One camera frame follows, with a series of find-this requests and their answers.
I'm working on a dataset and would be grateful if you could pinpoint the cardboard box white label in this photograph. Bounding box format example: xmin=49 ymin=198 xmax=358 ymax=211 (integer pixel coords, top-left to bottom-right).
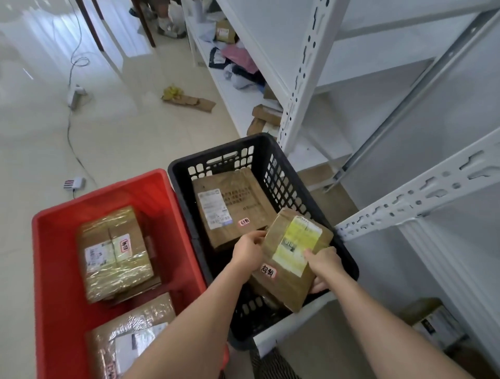
xmin=215 ymin=19 xmax=238 ymax=44

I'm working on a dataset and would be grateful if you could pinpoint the pile of plastic mailer bags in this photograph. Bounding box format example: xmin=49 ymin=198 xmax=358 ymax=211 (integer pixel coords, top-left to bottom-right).
xmin=199 ymin=11 xmax=268 ymax=91

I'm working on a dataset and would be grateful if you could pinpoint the tape-wrapped parcel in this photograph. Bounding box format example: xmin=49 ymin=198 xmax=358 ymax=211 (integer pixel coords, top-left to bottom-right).
xmin=77 ymin=206 xmax=155 ymax=305

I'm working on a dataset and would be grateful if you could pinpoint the red plastic crate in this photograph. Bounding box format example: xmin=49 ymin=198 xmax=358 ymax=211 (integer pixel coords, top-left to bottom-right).
xmin=32 ymin=168 xmax=229 ymax=379

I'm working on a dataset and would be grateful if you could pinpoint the grey power cable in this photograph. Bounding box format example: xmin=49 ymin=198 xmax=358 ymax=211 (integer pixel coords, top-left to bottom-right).
xmin=64 ymin=0 xmax=98 ymax=188

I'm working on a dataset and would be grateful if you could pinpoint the flattened cardboard strip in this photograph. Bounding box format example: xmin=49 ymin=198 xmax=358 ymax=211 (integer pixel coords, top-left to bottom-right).
xmin=162 ymin=92 xmax=217 ymax=114

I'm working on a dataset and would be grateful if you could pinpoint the white plastic bag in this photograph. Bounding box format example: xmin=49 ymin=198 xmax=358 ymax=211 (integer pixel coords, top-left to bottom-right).
xmin=168 ymin=2 xmax=186 ymax=34

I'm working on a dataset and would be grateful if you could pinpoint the person's left hand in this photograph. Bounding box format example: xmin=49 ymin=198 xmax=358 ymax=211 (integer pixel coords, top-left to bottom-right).
xmin=231 ymin=230 xmax=268 ymax=280

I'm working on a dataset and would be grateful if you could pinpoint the white power strip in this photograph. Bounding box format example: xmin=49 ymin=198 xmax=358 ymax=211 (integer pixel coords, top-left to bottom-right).
xmin=67 ymin=85 xmax=88 ymax=110

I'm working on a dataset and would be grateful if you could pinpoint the person's right forearm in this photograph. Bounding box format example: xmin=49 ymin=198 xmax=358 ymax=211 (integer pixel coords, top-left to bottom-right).
xmin=332 ymin=273 xmax=476 ymax=379

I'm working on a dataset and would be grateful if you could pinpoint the brown parcel with yellow label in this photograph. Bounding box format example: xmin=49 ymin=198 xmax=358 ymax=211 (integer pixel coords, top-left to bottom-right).
xmin=249 ymin=207 xmax=335 ymax=313

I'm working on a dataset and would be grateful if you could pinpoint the person's right hand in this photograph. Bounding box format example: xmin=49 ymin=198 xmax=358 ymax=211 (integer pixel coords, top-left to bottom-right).
xmin=303 ymin=246 xmax=346 ymax=294

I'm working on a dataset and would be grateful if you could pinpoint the black plastic basket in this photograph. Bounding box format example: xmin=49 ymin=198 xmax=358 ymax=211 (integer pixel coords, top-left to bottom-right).
xmin=168 ymin=132 xmax=359 ymax=350

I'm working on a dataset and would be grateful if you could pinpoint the brown wooden chair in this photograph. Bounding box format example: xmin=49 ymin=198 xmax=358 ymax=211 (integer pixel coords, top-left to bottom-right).
xmin=76 ymin=0 xmax=157 ymax=52

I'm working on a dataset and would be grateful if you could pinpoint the person's left forearm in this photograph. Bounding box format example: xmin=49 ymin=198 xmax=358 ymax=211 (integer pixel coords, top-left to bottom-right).
xmin=123 ymin=265 xmax=255 ymax=379

